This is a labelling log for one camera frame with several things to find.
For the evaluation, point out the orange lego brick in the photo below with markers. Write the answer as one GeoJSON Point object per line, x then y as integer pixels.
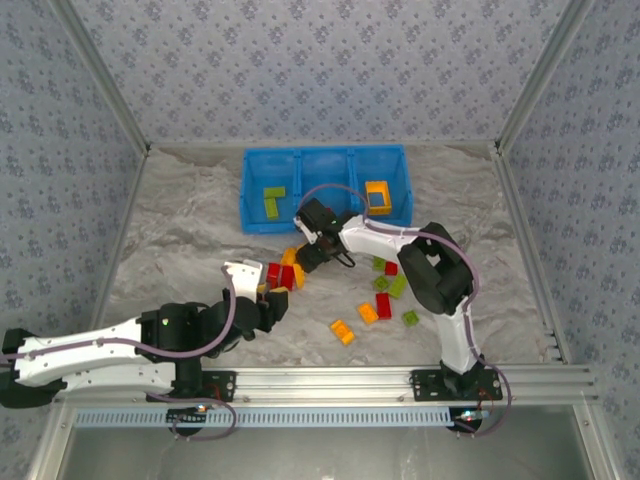
{"type": "Point", "coordinates": [342, 332]}
{"type": "Point", "coordinates": [368, 313]}
{"type": "Point", "coordinates": [288, 256]}

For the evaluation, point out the small red lego brick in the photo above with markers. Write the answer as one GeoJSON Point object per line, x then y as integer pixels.
{"type": "Point", "coordinates": [273, 272]}
{"type": "Point", "coordinates": [391, 268]}

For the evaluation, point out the blue three-compartment plastic bin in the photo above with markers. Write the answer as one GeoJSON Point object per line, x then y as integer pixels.
{"type": "Point", "coordinates": [325, 170]}

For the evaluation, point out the orange lego window frame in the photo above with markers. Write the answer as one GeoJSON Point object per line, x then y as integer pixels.
{"type": "Point", "coordinates": [378, 210]}

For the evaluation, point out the small green lego brick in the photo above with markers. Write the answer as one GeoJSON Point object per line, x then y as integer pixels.
{"type": "Point", "coordinates": [411, 318]}
{"type": "Point", "coordinates": [381, 283]}

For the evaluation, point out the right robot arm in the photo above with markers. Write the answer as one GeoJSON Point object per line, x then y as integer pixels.
{"type": "Point", "coordinates": [440, 270]}

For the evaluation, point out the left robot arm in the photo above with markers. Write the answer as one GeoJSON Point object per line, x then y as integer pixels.
{"type": "Point", "coordinates": [75, 345]}

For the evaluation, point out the grey metal lower panel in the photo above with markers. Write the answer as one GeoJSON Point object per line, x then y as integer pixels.
{"type": "Point", "coordinates": [325, 455]}

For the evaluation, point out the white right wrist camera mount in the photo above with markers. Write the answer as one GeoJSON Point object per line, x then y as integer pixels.
{"type": "Point", "coordinates": [300, 224]}

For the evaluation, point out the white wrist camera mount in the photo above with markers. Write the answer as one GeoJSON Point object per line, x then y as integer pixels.
{"type": "Point", "coordinates": [245, 277]}
{"type": "Point", "coordinates": [300, 224]}

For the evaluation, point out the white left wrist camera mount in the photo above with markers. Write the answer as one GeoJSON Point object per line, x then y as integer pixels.
{"type": "Point", "coordinates": [245, 277]}

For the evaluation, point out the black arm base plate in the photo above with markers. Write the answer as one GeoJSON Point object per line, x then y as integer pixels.
{"type": "Point", "coordinates": [425, 387]}
{"type": "Point", "coordinates": [227, 381]}

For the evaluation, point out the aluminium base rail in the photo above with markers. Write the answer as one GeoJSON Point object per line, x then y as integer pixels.
{"type": "Point", "coordinates": [325, 382]}

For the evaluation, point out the black controller board bracket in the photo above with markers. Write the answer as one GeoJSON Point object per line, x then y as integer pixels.
{"type": "Point", "coordinates": [185, 417]}
{"type": "Point", "coordinates": [470, 422]}

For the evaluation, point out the aluminium table side rail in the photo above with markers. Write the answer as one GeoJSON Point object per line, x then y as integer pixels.
{"type": "Point", "coordinates": [527, 240]}
{"type": "Point", "coordinates": [117, 240]}

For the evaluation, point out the aluminium lower frame rail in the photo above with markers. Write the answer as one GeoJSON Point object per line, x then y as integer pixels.
{"type": "Point", "coordinates": [597, 445]}
{"type": "Point", "coordinates": [50, 445]}

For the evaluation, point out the aluminium frame post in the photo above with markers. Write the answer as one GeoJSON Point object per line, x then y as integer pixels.
{"type": "Point", "coordinates": [102, 75]}
{"type": "Point", "coordinates": [542, 75]}

